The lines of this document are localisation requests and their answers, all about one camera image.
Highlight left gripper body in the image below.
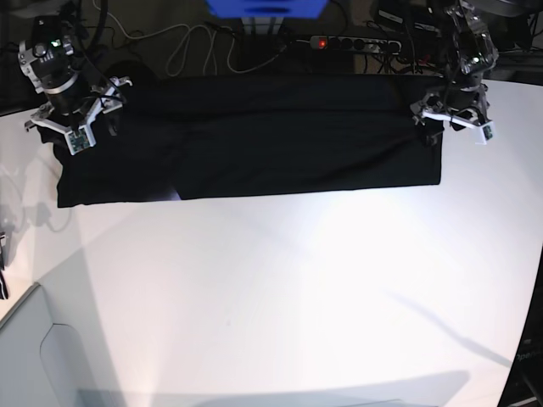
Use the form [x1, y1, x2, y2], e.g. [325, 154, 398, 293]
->
[410, 83, 494, 142]

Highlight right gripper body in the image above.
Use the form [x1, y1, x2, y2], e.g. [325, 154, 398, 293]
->
[24, 76, 132, 150]

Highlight black T-shirt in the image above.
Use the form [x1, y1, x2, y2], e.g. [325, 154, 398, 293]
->
[53, 75, 442, 208]

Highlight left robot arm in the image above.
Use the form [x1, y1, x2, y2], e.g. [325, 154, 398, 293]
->
[373, 1, 498, 145]

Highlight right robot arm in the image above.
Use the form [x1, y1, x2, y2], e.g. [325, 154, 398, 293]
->
[18, 1, 133, 155]

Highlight black round stool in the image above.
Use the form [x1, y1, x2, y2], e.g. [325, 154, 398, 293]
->
[104, 60, 158, 85]

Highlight white power strip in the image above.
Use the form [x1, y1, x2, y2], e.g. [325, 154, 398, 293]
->
[309, 36, 402, 55]

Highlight blue box overhead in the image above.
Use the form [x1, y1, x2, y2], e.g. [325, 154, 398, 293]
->
[206, 0, 327, 19]

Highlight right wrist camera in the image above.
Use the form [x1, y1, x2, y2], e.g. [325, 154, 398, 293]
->
[64, 127, 96, 155]

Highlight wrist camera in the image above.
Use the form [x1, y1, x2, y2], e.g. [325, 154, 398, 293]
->
[475, 121, 495, 145]
[64, 127, 96, 155]

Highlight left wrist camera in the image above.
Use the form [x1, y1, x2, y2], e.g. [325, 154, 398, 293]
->
[475, 121, 495, 145]

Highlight grey cable loops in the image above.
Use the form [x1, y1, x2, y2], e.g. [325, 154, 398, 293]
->
[164, 23, 289, 79]

